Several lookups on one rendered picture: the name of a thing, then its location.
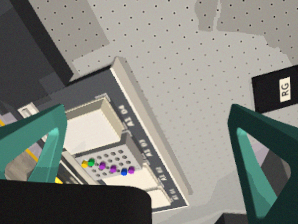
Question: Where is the beige well plate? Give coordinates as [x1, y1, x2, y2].
[144, 184, 171, 208]
[102, 161, 159, 189]

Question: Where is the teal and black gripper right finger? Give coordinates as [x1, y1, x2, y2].
[227, 104, 298, 224]

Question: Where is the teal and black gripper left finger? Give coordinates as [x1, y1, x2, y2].
[0, 104, 68, 183]

